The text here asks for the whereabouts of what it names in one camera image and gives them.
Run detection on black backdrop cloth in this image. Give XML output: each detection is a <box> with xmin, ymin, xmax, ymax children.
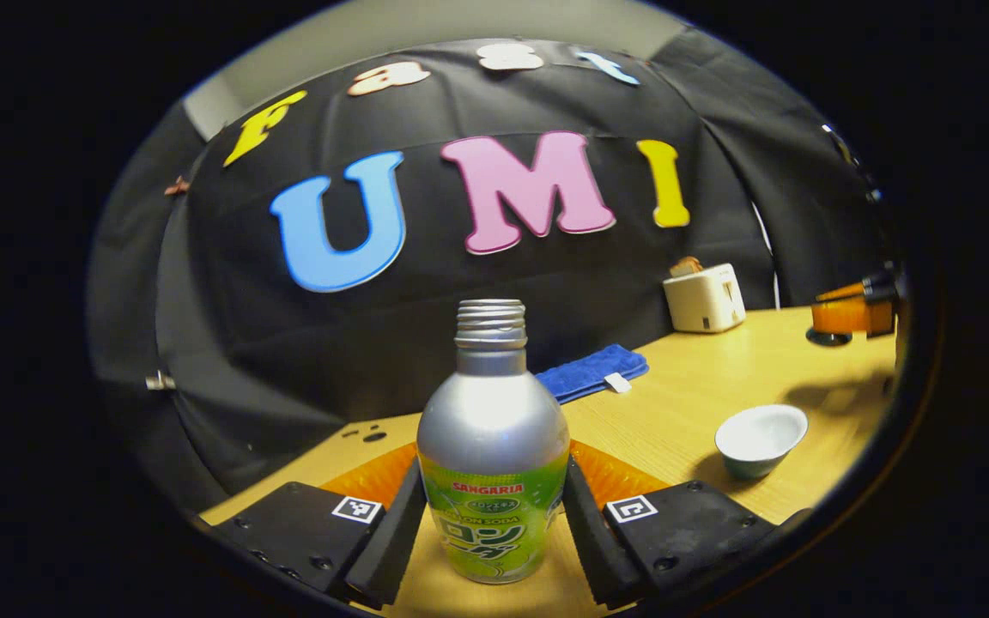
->
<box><xmin>87</xmin><ymin>34</ymin><xmax>886</xmax><ymax>516</ymax></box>

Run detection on blue folded towel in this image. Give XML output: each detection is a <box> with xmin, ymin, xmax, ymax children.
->
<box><xmin>534</xmin><ymin>344</ymin><xmax>650</xmax><ymax>405</ymax></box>

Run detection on silver green water bottle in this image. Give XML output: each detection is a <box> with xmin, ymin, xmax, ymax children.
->
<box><xmin>416</xmin><ymin>299</ymin><xmax>571</xmax><ymax>586</ymax></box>

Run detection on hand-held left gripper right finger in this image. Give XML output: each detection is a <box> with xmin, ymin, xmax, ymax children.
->
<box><xmin>565</xmin><ymin>440</ymin><xmax>813</xmax><ymax>612</ymax></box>

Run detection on white toaster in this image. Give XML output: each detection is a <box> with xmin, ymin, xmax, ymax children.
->
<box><xmin>663</xmin><ymin>263</ymin><xmax>747</xmax><ymax>334</ymax></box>

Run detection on white cable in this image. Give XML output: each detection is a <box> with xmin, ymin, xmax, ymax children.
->
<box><xmin>752</xmin><ymin>202</ymin><xmax>783</xmax><ymax>310</ymax></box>

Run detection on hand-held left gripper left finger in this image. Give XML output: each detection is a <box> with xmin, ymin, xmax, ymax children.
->
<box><xmin>198</xmin><ymin>442</ymin><xmax>428</xmax><ymax>610</ymax></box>

